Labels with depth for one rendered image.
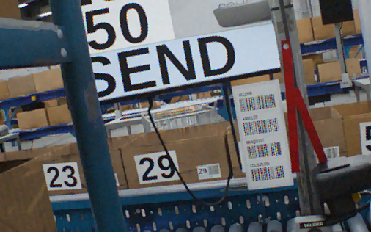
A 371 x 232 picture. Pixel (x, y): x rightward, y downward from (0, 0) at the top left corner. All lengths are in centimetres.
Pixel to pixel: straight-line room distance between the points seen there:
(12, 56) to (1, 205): 11
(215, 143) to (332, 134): 39
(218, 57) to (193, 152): 64
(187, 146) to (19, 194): 110
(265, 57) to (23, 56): 61
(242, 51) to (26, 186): 58
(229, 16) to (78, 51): 51
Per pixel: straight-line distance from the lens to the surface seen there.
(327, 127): 134
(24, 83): 728
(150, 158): 143
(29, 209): 33
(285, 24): 72
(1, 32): 27
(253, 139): 72
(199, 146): 137
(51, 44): 31
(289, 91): 71
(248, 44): 81
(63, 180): 162
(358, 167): 69
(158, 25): 79
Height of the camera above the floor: 129
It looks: 6 degrees down
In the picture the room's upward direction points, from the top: 10 degrees counter-clockwise
